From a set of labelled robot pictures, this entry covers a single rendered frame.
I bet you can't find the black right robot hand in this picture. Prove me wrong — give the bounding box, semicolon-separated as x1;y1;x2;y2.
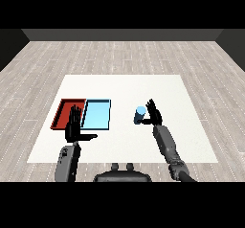
141;98;164;126

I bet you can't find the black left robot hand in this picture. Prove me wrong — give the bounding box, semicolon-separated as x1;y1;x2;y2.
64;104;99;144

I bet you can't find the small blue can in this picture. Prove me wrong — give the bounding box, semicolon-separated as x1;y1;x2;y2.
133;105;147;125

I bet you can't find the red shallow open box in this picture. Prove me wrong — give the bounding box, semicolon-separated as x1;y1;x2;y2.
50;98;88;131

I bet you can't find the light blue shallow open box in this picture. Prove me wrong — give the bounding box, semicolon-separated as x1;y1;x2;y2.
79;99;112;131

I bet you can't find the dark grey robot body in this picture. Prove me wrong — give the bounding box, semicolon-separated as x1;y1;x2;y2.
93;163;153;183

